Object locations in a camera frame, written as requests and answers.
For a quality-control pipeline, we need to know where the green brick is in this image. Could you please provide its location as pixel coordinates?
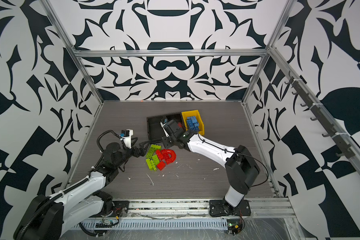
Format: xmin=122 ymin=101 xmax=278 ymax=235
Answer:
xmin=146 ymin=159 xmax=157 ymax=171
xmin=146 ymin=147 xmax=156 ymax=159
xmin=151 ymin=145 xmax=162 ymax=150
xmin=152 ymin=155 xmax=160 ymax=170

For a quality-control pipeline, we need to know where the blue brick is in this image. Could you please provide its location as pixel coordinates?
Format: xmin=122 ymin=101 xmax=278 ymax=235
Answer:
xmin=187 ymin=118 xmax=194 ymax=130
xmin=191 ymin=116 xmax=200 ymax=132

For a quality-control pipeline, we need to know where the red long brick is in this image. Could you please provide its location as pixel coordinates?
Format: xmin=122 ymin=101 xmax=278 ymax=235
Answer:
xmin=161 ymin=149 xmax=172 ymax=161

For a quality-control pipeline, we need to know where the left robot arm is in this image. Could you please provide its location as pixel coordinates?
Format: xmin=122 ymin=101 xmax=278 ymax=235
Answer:
xmin=14 ymin=129 xmax=150 ymax=240

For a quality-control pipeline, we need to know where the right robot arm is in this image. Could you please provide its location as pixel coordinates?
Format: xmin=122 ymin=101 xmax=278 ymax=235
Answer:
xmin=161 ymin=119 xmax=261 ymax=208

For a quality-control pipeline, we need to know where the green brick top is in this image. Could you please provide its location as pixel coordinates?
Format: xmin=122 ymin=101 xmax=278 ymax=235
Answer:
xmin=151 ymin=145 xmax=162 ymax=150

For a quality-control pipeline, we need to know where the left black bin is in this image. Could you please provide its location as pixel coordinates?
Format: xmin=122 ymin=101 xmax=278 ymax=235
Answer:
xmin=147 ymin=115 xmax=167 ymax=144

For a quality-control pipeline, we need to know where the black bin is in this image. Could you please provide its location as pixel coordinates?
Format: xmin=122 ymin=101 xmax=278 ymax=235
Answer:
xmin=166 ymin=113 xmax=186 ymax=130
xmin=147 ymin=115 xmax=167 ymax=144

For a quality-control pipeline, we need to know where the right black bin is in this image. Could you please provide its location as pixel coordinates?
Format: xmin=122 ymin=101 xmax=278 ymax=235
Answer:
xmin=166 ymin=113 xmax=186 ymax=130

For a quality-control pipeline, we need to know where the yellow bin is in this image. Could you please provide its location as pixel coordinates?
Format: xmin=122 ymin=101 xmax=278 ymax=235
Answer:
xmin=182 ymin=110 xmax=205 ymax=136

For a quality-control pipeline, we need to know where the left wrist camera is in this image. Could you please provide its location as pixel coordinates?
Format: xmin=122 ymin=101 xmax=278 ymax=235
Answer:
xmin=120 ymin=129 xmax=134 ymax=149

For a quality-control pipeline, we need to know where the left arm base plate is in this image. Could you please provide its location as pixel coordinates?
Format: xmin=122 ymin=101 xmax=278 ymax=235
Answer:
xmin=91 ymin=201 xmax=130 ymax=218

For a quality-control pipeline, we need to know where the aluminium front rail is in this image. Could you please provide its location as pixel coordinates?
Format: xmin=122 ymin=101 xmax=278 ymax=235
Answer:
xmin=77 ymin=197 xmax=296 ymax=220

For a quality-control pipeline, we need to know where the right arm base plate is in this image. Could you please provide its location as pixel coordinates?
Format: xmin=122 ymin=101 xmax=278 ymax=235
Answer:
xmin=209 ymin=199 xmax=252 ymax=218

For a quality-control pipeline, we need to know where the white cable duct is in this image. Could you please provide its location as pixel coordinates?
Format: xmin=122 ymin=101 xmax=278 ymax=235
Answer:
xmin=83 ymin=219 xmax=229 ymax=231

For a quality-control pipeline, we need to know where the wall hook rail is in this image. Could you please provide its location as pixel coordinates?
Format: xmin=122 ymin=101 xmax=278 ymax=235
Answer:
xmin=286 ymin=76 xmax=359 ymax=159

